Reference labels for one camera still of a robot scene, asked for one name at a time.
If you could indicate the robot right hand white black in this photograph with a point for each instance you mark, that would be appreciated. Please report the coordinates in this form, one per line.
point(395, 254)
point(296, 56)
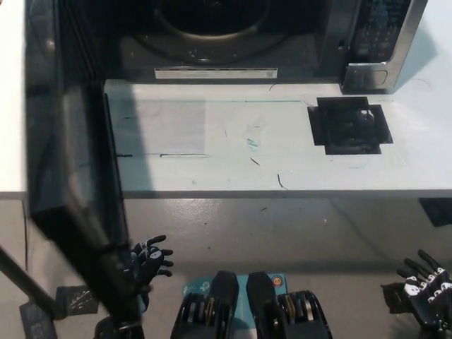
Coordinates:
point(431, 296)

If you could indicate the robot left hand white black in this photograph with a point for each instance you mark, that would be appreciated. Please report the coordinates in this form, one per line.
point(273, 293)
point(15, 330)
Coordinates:
point(152, 259)

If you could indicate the black robot body blocks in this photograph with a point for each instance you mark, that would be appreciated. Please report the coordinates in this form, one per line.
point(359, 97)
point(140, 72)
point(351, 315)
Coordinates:
point(261, 300)

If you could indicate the glass microwave turntable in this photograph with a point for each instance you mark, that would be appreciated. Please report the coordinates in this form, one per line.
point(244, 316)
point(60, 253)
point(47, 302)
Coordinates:
point(215, 24)

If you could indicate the stainless steel microwave body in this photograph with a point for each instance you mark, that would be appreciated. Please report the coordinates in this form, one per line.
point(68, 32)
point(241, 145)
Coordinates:
point(318, 53)

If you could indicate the wrinkled black floor mat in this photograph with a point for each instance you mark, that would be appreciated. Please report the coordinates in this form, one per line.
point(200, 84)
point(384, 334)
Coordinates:
point(393, 298)

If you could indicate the plain black floor mat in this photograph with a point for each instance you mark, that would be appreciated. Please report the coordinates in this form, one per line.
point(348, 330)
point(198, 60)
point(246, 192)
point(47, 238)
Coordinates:
point(438, 212)

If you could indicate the square black floor mat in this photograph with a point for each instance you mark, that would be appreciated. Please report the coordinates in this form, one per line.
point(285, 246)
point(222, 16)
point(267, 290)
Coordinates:
point(76, 300)

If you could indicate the black metal pole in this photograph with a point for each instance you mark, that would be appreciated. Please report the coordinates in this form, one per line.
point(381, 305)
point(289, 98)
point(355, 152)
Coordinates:
point(24, 282)

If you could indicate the black floor mat with print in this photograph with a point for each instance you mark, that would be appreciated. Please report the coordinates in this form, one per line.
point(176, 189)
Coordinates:
point(37, 323)

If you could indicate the black tape patch on table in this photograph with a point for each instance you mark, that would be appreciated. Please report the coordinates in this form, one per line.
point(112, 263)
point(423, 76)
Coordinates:
point(347, 137)

